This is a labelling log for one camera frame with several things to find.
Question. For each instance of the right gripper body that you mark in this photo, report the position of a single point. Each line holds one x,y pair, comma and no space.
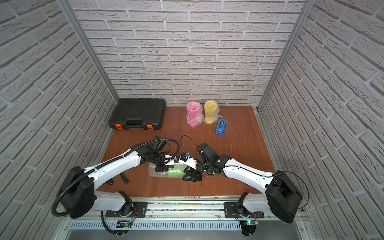
203,166

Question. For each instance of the green plastic wine glass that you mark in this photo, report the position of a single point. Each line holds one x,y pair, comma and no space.
176,171

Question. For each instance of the pink plastic wine glass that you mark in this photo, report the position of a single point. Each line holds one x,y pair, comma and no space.
193,112

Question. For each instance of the blue tape dispenser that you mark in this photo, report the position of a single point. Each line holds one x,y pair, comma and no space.
221,127

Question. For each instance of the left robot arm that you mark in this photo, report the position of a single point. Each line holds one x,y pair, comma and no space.
79,193

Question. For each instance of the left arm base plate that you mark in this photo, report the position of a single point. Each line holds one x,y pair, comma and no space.
137,209

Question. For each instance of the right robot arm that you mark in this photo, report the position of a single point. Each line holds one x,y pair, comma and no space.
281,196

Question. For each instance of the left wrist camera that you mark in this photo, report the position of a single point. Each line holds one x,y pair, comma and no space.
170,161

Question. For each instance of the black handled screwdriver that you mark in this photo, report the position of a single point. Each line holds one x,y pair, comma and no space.
124,178

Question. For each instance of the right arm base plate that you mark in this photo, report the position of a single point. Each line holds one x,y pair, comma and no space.
232,211

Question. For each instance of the yellow plastic wine glass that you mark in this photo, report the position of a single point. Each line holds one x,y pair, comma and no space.
210,111

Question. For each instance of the aluminium mounting rail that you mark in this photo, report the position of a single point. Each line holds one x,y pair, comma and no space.
173,214

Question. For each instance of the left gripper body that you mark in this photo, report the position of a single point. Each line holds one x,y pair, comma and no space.
163,162

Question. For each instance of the black plastic tool case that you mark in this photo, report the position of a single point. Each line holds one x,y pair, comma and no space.
147,114

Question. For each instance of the bubble wrap sheet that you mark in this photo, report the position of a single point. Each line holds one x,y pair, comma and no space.
152,172
211,112
194,114

